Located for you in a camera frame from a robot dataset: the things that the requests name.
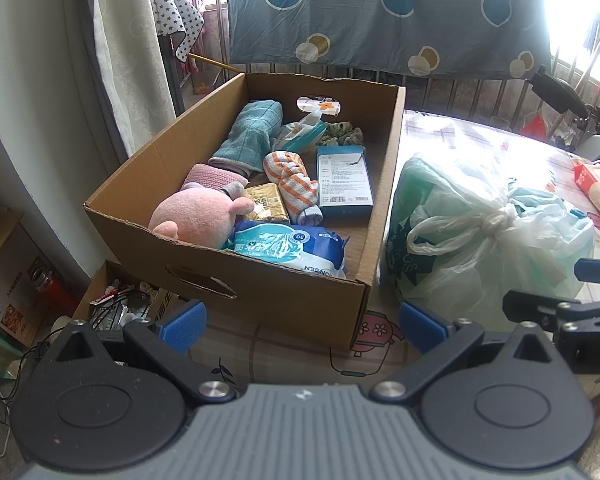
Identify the small red plastic bag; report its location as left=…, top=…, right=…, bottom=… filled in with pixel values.
left=522, top=112, right=549, bottom=142

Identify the blue rectangular box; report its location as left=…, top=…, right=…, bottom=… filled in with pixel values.
left=316, top=145, right=376, bottom=210

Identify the wheelchair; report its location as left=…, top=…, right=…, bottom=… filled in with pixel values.
left=555, top=85, right=600, bottom=167

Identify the cardboard box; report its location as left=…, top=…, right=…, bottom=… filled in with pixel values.
left=83, top=72, right=407, bottom=352

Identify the cream curtain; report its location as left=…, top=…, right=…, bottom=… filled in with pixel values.
left=80, top=0, right=177, bottom=159

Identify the gold tissue pack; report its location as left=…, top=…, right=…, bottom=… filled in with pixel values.
left=242, top=183, right=292, bottom=224

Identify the small carton of clutter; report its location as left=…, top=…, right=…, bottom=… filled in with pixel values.
left=72, top=259, right=194, bottom=334

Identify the blue white soft packet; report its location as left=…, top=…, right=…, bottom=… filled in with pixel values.
left=223, top=220, right=352, bottom=282

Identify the metal railing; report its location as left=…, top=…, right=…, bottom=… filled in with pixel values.
left=170, top=35, right=600, bottom=128

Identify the pink plush toy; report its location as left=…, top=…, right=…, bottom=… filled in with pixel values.
left=148, top=180, right=257, bottom=252

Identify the teal towel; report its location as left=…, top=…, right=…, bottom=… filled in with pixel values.
left=209, top=100, right=285, bottom=177

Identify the pink knitted sponge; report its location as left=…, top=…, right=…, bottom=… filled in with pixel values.
left=182, top=164, right=249, bottom=194

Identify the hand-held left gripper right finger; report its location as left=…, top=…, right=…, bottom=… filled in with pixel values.
left=370, top=301, right=557, bottom=404

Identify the printed appliance carton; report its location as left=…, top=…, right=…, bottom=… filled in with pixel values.
left=0, top=205, right=57, bottom=357

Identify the green scrunchie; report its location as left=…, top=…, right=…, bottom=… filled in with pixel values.
left=325, top=121, right=366, bottom=143

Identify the black padded seat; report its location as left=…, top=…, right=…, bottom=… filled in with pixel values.
left=530, top=66, right=589, bottom=117

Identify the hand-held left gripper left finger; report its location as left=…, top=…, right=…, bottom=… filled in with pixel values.
left=55, top=300, right=238, bottom=404

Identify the orange striped towel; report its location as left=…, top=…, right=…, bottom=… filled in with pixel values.
left=263, top=151, right=325, bottom=227

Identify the grey quilt with circles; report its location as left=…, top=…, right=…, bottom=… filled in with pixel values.
left=225, top=0, right=554, bottom=82

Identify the teal tissue packet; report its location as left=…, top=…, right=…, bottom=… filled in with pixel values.
left=277, top=112, right=329, bottom=154

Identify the yellow stick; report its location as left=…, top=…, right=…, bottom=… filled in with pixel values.
left=189, top=52, right=244, bottom=74

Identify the white plastic bag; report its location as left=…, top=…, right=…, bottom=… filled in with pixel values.
left=385, top=125, right=597, bottom=312

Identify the pink white wet wipes pack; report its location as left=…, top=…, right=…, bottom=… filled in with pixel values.
left=574, top=157, right=600, bottom=237

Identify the star print cloth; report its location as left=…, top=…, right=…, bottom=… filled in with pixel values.
left=147, top=0, right=207, bottom=64

